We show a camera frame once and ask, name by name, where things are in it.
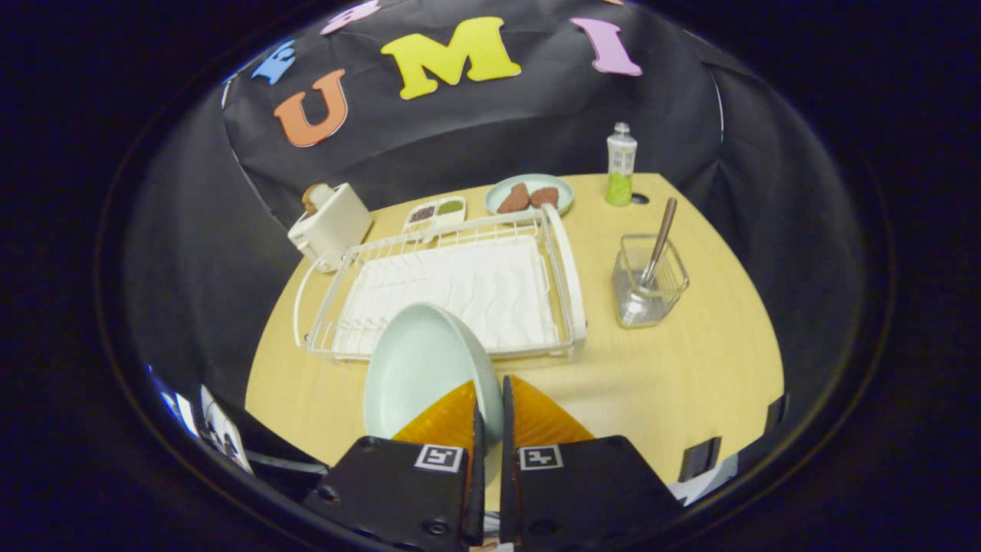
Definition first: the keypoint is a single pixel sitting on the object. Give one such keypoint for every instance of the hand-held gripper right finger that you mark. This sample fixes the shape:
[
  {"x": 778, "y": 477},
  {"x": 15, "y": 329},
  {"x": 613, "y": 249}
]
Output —
[{"x": 590, "y": 491}]

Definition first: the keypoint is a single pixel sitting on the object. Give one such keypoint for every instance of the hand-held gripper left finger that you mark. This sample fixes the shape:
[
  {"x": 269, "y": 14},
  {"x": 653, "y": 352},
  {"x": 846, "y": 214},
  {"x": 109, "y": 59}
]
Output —
[{"x": 391, "y": 491}]

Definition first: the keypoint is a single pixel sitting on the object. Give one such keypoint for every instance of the white divided sauce dish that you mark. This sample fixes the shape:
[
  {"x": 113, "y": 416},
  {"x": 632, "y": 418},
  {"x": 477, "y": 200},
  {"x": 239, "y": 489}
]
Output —
[{"x": 434, "y": 211}]

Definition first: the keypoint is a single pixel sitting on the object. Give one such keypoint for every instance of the pale green plate with food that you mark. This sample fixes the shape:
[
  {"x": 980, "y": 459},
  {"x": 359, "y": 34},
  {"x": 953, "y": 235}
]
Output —
[{"x": 529, "y": 179}]

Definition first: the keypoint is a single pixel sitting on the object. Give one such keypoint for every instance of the black table clamp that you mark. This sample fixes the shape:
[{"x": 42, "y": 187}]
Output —
[
  {"x": 700, "y": 458},
  {"x": 776, "y": 412}
]

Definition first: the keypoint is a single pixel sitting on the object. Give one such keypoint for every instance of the computer monitor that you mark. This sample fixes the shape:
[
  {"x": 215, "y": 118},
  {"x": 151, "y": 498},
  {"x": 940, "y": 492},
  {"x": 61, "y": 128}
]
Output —
[{"x": 175, "y": 406}]

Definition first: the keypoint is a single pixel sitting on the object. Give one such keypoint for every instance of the white toaster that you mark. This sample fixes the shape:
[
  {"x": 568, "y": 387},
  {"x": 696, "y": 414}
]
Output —
[{"x": 337, "y": 222}]

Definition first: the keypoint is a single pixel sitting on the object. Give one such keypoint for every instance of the brown food piece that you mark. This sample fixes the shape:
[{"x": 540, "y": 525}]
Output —
[
  {"x": 513, "y": 199},
  {"x": 544, "y": 197}
]

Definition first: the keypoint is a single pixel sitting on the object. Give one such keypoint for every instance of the brown bread slice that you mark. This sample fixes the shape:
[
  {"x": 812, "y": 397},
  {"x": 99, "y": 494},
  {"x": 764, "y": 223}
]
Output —
[{"x": 314, "y": 198}]

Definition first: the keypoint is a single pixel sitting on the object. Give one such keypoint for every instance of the green drink bottle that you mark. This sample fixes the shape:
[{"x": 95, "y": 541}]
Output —
[{"x": 621, "y": 165}]

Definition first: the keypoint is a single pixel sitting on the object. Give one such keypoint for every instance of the black backdrop cloth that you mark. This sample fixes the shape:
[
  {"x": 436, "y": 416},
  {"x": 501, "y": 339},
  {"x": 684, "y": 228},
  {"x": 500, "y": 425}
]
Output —
[{"x": 498, "y": 130}]

